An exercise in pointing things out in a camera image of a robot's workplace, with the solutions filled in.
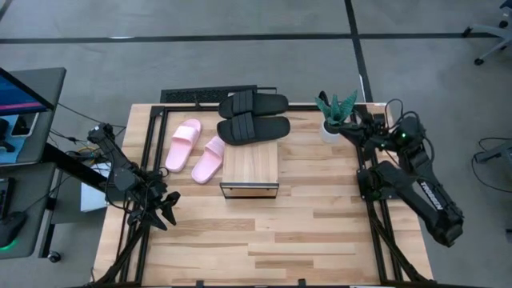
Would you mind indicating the office chair base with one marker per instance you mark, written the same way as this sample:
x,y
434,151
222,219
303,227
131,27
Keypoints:
x,y
503,24

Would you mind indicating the green plant in white pot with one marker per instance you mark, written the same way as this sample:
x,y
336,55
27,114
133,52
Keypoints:
x,y
335,116

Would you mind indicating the light blue desk mat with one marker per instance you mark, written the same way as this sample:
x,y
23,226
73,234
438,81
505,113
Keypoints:
x,y
18,154

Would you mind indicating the pink slide sandal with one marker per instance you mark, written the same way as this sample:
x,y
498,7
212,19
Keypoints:
x,y
209,160
183,146

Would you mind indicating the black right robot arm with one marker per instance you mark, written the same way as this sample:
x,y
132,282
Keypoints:
x,y
428,188

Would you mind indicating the computer monitor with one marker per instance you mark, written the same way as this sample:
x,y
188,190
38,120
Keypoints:
x,y
16,96

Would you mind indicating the grey desk with monitor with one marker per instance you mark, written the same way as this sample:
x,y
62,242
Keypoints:
x,y
50,120

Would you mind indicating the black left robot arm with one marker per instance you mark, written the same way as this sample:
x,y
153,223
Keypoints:
x,y
120,176

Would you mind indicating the wooden shelf with black frame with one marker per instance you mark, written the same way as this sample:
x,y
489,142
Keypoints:
x,y
250,164

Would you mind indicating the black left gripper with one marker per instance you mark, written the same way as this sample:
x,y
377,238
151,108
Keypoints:
x,y
150,198

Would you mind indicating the black caster wheel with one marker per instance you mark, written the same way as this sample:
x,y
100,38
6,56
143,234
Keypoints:
x,y
54,257

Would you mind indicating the black keyboard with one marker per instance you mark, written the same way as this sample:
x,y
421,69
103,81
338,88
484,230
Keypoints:
x,y
5,198
192,95

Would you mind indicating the black aluminium table frame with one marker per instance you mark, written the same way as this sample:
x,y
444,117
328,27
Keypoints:
x,y
184,108

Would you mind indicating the smartphone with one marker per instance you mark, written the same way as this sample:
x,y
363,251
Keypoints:
x,y
25,125

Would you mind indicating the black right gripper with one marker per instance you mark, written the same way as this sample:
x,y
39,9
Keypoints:
x,y
380,138

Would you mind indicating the black slide sandal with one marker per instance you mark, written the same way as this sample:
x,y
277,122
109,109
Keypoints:
x,y
256,104
256,130

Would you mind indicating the black computer mouse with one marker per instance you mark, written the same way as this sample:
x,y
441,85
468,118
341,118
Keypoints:
x,y
10,228

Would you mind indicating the grey stand leg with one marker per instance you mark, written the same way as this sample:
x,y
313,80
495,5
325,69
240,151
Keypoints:
x,y
498,154

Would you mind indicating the grey desk with mouse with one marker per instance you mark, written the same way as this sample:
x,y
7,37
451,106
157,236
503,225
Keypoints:
x,y
32,200

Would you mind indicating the white box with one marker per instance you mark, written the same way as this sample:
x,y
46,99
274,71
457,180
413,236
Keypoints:
x,y
92,200

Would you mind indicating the black desk beam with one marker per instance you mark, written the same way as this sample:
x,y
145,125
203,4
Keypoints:
x,y
68,166

